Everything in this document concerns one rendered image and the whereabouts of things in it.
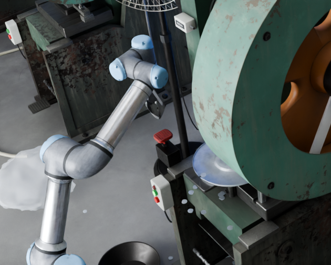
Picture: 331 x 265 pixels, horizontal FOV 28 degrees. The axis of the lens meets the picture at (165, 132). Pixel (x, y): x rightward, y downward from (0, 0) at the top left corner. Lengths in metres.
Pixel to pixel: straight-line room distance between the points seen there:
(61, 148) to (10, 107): 2.24
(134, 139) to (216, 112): 2.22
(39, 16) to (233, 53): 2.52
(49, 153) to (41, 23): 1.74
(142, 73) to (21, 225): 1.54
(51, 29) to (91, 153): 1.75
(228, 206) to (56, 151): 0.68
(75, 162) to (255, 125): 0.73
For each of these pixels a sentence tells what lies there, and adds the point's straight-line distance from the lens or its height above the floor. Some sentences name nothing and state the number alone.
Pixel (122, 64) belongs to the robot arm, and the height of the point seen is 1.18.
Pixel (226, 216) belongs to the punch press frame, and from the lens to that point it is 2.46.
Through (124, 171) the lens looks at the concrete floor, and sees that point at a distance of 3.70.
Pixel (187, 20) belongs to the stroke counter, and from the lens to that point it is 2.22.
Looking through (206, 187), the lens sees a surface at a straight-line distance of 2.37.
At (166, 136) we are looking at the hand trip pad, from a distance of 2.65.
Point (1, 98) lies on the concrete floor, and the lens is 4.61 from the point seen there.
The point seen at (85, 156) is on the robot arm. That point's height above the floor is 1.04.
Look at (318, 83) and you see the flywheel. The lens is 1.89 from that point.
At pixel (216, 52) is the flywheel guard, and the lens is 1.67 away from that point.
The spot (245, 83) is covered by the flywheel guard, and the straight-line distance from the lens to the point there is 1.63.
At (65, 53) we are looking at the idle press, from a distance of 3.72.
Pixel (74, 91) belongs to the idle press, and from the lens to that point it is 3.85.
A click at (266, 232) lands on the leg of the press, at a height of 0.64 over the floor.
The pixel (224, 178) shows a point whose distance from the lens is 2.39.
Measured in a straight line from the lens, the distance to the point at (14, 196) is 3.57.
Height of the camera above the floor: 2.41
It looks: 38 degrees down
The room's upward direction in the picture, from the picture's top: 11 degrees counter-clockwise
